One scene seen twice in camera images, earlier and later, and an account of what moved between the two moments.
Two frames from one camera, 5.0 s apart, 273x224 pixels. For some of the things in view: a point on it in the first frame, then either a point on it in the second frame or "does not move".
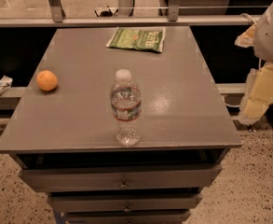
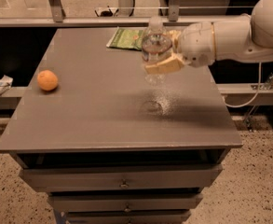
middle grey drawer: [124, 203] does not move
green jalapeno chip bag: [138, 39] does not move
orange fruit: [47, 80] does not move
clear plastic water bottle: [126, 102] -> [156, 47]
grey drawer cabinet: [65, 143] does not move
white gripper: [271, 36] -> [196, 43]
